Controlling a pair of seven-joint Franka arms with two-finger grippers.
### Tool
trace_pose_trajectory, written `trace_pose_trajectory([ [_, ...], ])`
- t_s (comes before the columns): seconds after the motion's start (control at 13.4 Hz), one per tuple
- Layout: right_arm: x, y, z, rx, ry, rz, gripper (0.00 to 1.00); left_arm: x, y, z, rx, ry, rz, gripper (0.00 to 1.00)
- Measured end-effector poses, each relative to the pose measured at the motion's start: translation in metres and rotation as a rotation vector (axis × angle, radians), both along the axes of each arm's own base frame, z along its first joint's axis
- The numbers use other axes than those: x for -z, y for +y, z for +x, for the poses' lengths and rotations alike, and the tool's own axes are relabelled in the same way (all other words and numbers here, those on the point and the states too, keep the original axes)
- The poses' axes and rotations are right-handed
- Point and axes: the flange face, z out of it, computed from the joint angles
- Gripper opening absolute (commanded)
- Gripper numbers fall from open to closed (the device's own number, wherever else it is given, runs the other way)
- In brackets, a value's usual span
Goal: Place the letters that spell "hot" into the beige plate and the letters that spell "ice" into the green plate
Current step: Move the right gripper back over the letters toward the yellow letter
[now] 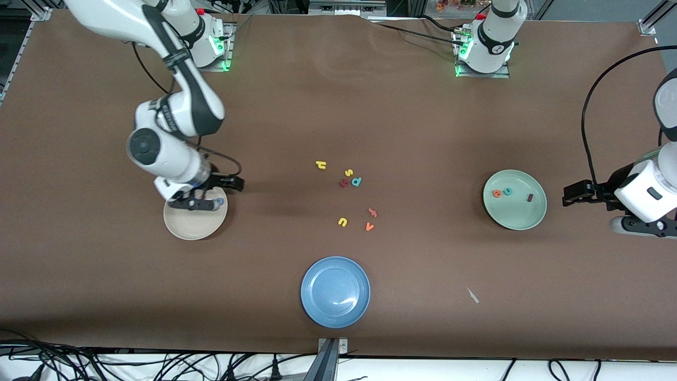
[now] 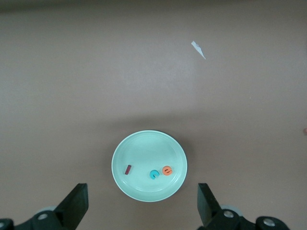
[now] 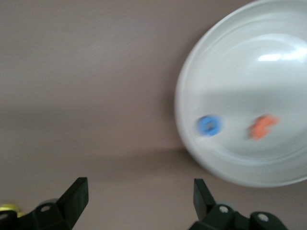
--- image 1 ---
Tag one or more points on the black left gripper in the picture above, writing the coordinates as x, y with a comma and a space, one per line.
602, 191

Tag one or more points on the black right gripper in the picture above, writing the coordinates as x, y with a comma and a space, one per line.
219, 181

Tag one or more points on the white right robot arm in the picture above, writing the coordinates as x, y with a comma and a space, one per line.
169, 159

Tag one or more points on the beige brown round plate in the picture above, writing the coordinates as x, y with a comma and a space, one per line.
193, 225

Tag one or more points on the pale green round plate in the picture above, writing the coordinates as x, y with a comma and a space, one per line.
515, 214

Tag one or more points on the brown table cover sheet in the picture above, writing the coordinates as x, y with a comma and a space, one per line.
338, 106

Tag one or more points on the blue round plate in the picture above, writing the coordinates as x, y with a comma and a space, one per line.
335, 292

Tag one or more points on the small white paper scrap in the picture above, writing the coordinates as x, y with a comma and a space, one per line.
473, 296

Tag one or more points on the black power plug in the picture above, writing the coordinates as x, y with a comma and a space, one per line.
274, 368
230, 373

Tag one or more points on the grey metal box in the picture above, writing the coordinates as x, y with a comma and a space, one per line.
346, 8

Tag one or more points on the orange artificial flowers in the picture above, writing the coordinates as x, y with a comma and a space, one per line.
449, 5

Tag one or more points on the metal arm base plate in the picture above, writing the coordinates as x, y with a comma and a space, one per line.
228, 47
481, 75

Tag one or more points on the aluminium frame profile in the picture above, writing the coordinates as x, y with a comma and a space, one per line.
648, 26
42, 13

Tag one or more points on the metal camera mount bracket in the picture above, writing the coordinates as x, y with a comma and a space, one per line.
329, 360

